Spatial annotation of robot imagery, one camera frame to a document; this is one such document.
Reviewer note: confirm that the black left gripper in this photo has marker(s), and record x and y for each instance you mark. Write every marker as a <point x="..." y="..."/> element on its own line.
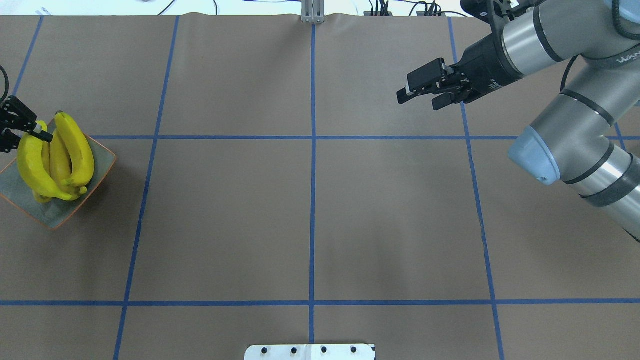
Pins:
<point x="16" y="118"/>

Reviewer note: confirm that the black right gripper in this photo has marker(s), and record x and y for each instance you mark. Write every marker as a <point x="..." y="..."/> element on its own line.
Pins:
<point x="484" y="69"/>

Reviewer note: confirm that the yellow banana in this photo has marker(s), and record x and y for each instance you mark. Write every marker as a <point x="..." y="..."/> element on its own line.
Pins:
<point x="40" y="198"/>
<point x="33" y="163"/>
<point x="60" y="162"/>
<point x="81" y="155"/>

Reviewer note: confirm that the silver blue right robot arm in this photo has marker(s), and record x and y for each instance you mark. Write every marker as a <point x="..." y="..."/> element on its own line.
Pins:
<point x="567" y="142"/>

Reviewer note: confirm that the grey square plate orange rim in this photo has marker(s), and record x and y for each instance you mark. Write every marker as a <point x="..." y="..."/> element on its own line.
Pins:
<point x="56" y="212"/>

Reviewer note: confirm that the aluminium frame post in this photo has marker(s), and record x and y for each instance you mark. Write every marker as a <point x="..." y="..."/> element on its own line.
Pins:
<point x="313" y="12"/>

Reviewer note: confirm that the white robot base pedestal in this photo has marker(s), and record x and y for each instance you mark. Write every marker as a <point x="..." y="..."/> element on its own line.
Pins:
<point x="331" y="351"/>

